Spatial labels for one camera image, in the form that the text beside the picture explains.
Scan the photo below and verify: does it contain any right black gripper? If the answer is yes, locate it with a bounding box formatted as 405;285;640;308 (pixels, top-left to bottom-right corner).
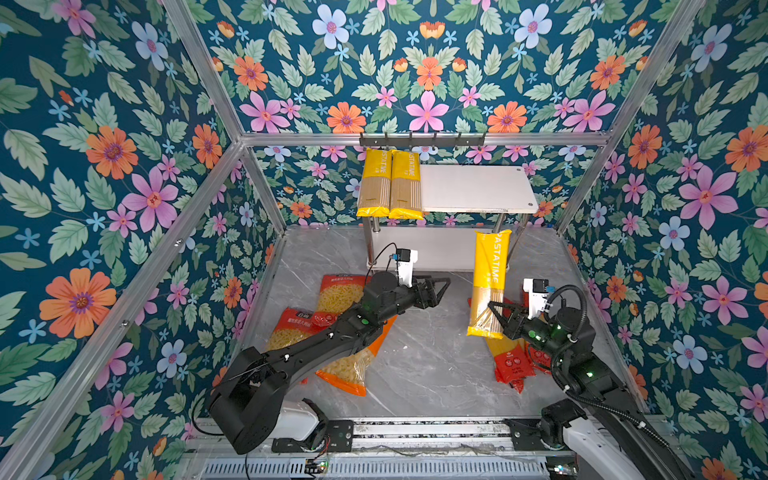
489;299;571;369

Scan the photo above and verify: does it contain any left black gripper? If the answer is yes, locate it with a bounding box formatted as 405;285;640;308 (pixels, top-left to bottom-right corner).
377;270;451;323

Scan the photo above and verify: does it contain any red spaghetti pack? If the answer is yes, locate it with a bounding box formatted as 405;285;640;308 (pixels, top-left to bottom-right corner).
486;337;535;393
526;345;551;374

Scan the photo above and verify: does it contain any yellow spaghetti pack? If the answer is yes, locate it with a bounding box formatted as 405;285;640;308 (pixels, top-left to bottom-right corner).
388;150;424;220
357;149;392;218
467;230;511;339

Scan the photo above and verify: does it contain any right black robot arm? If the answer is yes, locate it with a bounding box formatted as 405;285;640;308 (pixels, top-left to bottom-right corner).
487;285;694;479

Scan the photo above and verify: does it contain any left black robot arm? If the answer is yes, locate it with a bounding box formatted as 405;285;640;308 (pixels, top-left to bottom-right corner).
206;272;451;455

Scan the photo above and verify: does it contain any white two-tier shelf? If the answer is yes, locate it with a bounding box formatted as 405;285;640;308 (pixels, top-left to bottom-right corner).
363;165;538;272

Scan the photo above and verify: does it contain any red macaroni bag upper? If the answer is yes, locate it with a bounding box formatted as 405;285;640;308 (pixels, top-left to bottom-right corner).
312;274;367;327

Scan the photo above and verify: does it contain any red macaroni bag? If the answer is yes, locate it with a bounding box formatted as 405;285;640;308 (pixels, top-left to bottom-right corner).
265;308;329;351
312;274;367;327

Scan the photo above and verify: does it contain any orange macaroni bag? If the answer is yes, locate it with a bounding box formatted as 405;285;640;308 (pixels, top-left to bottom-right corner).
315;316;397;397

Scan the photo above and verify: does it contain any red macaroni bag lower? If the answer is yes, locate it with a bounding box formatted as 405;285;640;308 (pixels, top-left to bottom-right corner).
265;308;329;351

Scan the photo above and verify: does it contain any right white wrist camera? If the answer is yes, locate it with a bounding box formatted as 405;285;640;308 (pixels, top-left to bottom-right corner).
522;278;550;319

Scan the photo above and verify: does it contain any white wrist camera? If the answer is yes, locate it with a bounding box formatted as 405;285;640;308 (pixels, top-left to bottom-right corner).
522;278;550;319
393;248;418;287

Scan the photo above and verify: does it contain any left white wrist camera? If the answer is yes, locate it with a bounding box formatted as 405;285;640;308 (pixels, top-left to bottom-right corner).
393;248;418;287

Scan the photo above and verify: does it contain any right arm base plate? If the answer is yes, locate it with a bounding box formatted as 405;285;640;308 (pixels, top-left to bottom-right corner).
505;418;595;452

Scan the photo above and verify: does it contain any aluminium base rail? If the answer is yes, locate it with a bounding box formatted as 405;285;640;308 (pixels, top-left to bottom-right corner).
185;416;685;463

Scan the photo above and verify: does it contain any metal hook rail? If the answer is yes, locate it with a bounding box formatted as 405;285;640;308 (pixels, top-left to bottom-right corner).
357;132;486;150

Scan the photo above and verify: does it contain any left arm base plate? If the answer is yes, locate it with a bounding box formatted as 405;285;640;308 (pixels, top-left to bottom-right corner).
271;420;355;454

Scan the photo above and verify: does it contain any white vented cable duct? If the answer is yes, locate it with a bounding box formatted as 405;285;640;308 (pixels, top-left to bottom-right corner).
199;456;550;479

